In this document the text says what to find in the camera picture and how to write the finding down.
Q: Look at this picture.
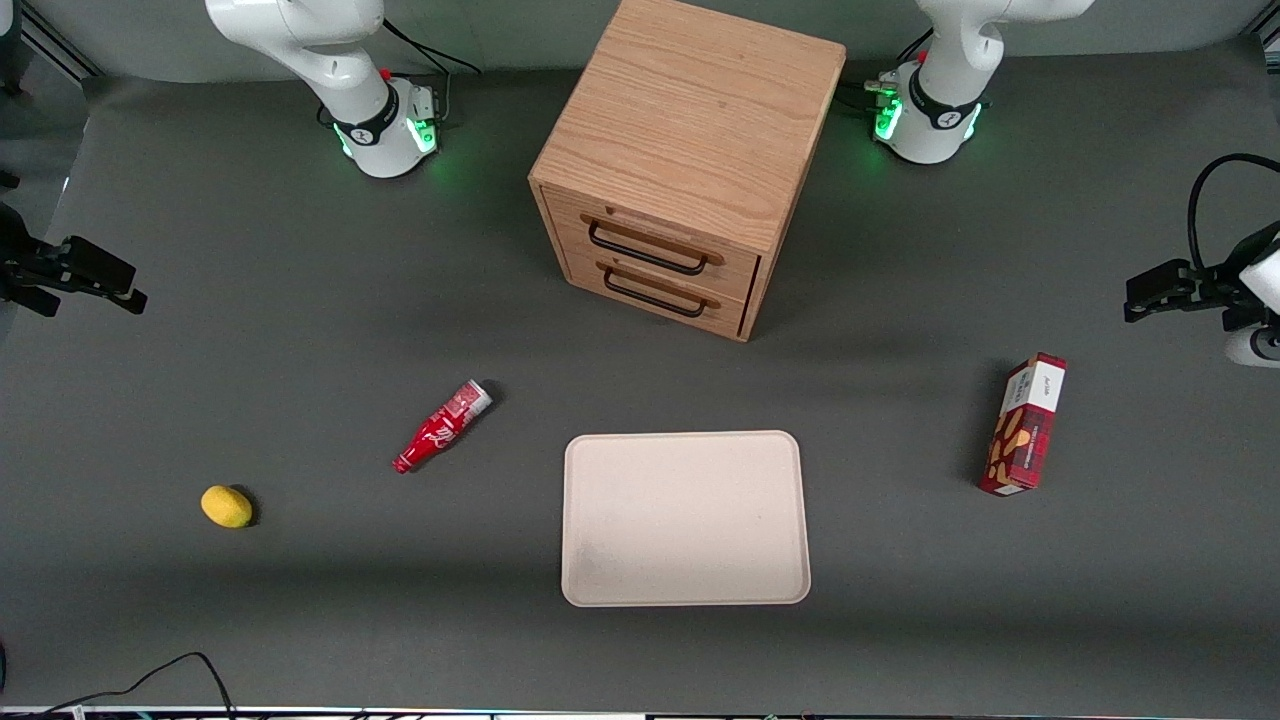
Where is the black looped gripper cable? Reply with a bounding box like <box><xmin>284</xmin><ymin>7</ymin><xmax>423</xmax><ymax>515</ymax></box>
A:
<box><xmin>1187</xmin><ymin>153</ymin><xmax>1280</xmax><ymax>273</ymax></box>

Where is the black left arm base cable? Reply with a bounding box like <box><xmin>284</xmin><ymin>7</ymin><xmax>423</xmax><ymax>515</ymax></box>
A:
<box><xmin>838</xmin><ymin>28</ymin><xmax>937</xmax><ymax>113</ymax></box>

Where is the black right arm base cable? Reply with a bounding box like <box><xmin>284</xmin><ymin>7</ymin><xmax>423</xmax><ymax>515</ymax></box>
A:
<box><xmin>380</xmin><ymin>17</ymin><xmax>483</xmax><ymax>126</ymax></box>

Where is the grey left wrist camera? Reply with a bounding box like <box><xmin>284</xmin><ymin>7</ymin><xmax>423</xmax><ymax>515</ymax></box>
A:
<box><xmin>1225</xmin><ymin>322</ymin><xmax>1280</xmax><ymax>370</ymax></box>

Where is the red cola bottle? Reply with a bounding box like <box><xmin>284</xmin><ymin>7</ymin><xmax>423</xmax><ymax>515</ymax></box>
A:
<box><xmin>392</xmin><ymin>379</ymin><xmax>495</xmax><ymax>475</ymax></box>

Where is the yellow lemon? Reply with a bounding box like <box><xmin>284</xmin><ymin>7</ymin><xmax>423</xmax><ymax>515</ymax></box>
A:
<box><xmin>200</xmin><ymin>485</ymin><xmax>254</xmax><ymax>529</ymax></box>

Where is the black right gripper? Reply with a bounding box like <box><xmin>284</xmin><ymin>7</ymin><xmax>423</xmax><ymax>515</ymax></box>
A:
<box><xmin>0</xmin><ymin>204</ymin><xmax>149</xmax><ymax>319</ymax></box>

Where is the aluminium frame rail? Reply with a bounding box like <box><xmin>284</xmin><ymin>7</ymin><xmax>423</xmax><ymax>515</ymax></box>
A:
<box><xmin>18</xmin><ymin>0</ymin><xmax>103</xmax><ymax>81</ymax></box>

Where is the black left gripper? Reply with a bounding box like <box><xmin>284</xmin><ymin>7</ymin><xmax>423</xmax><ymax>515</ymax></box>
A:
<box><xmin>1124</xmin><ymin>224</ymin><xmax>1267</xmax><ymax>333</ymax></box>

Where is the thin black floor cable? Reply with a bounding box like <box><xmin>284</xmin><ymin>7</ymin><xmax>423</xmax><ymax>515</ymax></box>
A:
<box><xmin>0</xmin><ymin>652</ymin><xmax>237</xmax><ymax>720</ymax></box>

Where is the wooden drawer cabinet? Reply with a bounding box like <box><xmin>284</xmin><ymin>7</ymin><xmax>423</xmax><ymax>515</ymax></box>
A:
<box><xmin>528</xmin><ymin>0</ymin><xmax>848</xmax><ymax>344</ymax></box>

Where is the black arm base cable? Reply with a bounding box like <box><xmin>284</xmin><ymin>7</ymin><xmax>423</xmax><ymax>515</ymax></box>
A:
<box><xmin>380</xmin><ymin>17</ymin><xmax>483</xmax><ymax>126</ymax></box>
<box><xmin>838</xmin><ymin>28</ymin><xmax>937</xmax><ymax>113</ymax></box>

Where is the wooden drawer with black handle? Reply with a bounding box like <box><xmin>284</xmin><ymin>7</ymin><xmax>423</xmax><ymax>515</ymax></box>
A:
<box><xmin>545</xmin><ymin>188</ymin><xmax>763</xmax><ymax>301</ymax></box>
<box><xmin>560</xmin><ymin>246</ymin><xmax>753</xmax><ymax>339</ymax></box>

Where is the red tartan cookie box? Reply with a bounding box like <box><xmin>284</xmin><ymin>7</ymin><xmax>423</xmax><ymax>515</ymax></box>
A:
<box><xmin>978</xmin><ymin>352</ymin><xmax>1068</xmax><ymax>498</ymax></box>

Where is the beige rectangular tray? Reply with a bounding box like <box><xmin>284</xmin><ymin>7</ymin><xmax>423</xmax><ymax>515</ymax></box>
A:
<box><xmin>561</xmin><ymin>430</ymin><xmax>812</xmax><ymax>608</ymax></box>

